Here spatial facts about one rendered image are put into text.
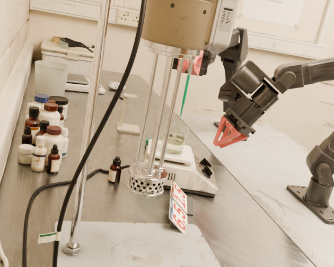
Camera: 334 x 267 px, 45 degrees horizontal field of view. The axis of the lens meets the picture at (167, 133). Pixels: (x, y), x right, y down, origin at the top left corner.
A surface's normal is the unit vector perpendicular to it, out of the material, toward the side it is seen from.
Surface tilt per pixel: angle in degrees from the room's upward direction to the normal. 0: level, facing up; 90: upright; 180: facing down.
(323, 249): 0
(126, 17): 90
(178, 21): 90
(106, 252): 0
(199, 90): 90
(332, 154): 89
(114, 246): 0
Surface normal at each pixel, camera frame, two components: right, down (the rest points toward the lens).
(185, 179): 0.00, 0.30
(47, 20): 0.25, 0.35
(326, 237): 0.18, -0.94
